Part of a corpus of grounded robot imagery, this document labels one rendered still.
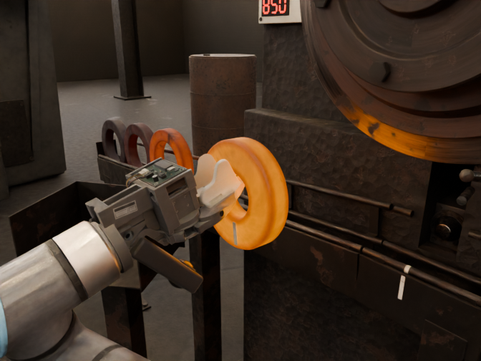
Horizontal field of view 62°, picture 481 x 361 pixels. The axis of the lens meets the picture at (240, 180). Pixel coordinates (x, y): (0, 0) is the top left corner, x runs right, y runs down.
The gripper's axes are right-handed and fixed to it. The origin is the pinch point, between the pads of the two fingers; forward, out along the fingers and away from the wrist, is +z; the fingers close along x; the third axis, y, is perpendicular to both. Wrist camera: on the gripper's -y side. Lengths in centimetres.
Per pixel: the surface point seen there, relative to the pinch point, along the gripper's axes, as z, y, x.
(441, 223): 24.9, -17.0, -16.3
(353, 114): 18.9, 3.0, -5.7
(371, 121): 18.7, 2.4, -8.8
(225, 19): 623, -96, 794
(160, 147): 17, -15, 60
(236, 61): 174, -43, 215
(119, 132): 16, -14, 85
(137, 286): -14.2, -20.3, 19.5
